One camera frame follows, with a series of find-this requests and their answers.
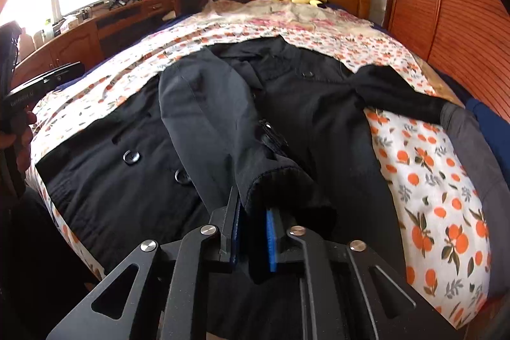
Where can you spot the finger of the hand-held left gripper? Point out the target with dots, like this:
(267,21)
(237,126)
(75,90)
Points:
(59,74)

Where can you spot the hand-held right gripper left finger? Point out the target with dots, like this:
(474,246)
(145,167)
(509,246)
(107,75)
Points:
(238,230)

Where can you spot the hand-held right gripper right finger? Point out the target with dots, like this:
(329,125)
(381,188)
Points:
(272,240)

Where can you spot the black coat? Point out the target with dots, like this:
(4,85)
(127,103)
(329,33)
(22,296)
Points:
(318,117)

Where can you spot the person's left hand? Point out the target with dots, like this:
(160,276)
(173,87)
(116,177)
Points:
(27,141)

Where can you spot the wooden desk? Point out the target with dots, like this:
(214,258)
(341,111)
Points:
(79,41)

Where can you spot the person's dark clothing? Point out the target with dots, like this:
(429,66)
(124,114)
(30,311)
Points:
(36,264)

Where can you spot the orange print bedsheet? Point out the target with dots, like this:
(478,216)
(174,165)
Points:
(430,204)

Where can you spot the grey cloth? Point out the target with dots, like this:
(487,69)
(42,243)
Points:
(474,156)

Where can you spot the beige floral blanket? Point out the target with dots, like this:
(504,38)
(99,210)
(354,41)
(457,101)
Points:
(279,11)

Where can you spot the blue cloth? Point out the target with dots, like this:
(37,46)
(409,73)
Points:
(488,117)

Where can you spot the wooden slatted wardrobe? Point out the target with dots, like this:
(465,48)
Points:
(450,13)

